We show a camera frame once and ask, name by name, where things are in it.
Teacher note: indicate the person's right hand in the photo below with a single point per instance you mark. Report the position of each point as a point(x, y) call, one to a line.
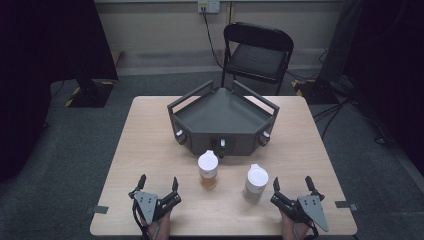
point(291, 230)

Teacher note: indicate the pale bottle with white lid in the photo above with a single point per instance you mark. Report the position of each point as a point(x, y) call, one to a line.
point(256, 181)

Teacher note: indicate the person's left hand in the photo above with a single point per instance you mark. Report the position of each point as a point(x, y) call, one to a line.
point(160, 228)

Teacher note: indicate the black stand base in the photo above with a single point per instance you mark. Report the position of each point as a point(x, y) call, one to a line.
point(316, 91)
point(91, 95)

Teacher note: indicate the grey tape strip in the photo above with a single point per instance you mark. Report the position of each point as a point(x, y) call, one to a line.
point(346, 205)
point(97, 209)

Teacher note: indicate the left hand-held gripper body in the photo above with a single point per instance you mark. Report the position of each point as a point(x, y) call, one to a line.
point(146, 205)

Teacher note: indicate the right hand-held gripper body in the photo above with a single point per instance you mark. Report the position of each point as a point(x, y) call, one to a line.
point(311, 210)

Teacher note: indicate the black folding chair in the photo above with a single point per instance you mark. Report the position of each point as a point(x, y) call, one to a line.
point(258, 58)

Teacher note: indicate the white wall socket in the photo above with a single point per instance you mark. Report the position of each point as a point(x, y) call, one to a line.
point(209, 5)

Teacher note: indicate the grey hanging cloth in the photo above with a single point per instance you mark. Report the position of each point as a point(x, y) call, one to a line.
point(340, 40)

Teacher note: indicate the orange-filled bottle with white lid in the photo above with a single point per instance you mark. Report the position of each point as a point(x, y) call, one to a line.
point(208, 166)

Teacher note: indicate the dark grey corner tray shelf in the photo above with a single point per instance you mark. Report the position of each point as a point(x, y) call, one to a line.
point(221, 115)

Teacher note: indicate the dark curtain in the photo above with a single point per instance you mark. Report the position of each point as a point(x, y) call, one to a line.
point(43, 66)
point(390, 66)

